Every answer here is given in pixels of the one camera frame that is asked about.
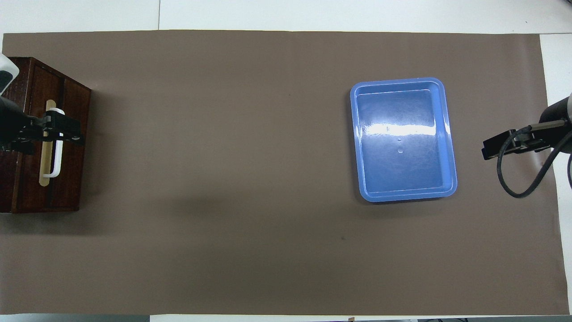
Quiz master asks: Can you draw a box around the blue plastic tray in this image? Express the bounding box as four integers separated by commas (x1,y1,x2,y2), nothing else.
349,77,458,203

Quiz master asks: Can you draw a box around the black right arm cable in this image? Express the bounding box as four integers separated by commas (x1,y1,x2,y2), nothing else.
497,120,572,198

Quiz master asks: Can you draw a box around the brown table mat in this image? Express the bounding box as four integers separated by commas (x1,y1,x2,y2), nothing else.
0,30,571,316

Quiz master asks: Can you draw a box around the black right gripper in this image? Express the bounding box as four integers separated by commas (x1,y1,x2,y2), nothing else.
482,126,552,161

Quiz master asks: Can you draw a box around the wooden drawer with white handle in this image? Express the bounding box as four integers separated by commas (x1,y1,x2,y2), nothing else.
20,60,67,212

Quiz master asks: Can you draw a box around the dark wooden cabinet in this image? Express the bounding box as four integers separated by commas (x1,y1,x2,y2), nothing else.
0,57,92,213

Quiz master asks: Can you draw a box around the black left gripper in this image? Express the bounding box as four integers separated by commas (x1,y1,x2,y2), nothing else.
0,96,85,155

